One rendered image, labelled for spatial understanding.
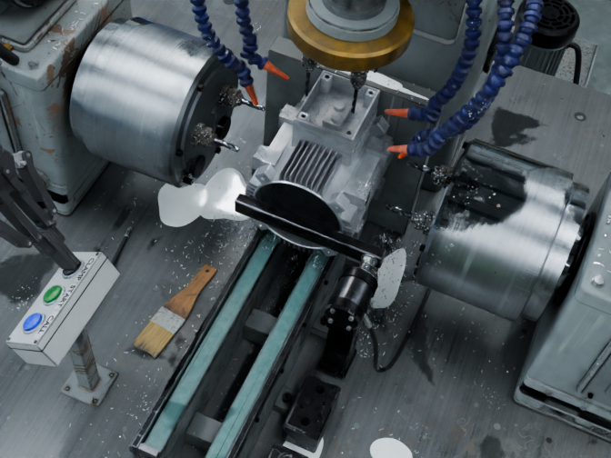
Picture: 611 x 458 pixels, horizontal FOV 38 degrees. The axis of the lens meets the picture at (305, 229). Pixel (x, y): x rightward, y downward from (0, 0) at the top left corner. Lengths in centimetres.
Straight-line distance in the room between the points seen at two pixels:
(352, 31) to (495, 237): 36
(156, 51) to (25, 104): 23
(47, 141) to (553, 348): 89
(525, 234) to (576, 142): 66
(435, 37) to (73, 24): 59
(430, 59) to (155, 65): 46
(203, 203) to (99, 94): 36
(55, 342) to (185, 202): 53
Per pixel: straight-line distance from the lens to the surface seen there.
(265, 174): 138
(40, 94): 148
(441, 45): 151
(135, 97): 144
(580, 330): 136
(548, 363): 146
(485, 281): 135
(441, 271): 136
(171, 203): 171
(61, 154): 159
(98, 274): 131
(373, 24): 124
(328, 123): 141
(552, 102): 202
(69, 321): 128
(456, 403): 155
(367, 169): 144
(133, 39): 148
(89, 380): 149
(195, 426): 144
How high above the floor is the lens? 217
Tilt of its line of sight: 54 degrees down
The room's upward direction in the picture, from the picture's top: 7 degrees clockwise
